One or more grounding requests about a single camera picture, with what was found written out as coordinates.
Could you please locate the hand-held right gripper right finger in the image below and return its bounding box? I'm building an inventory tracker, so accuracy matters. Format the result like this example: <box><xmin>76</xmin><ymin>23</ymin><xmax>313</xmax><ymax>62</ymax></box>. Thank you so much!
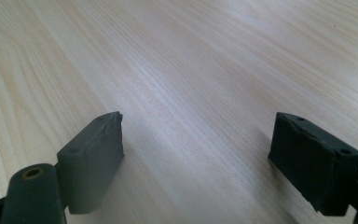
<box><xmin>267</xmin><ymin>111</ymin><xmax>358</xmax><ymax>217</ymax></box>

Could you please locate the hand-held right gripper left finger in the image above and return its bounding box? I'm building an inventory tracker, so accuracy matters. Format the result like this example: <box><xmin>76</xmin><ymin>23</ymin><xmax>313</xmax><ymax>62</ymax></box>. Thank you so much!
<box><xmin>56</xmin><ymin>111</ymin><xmax>126</xmax><ymax>216</ymax></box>

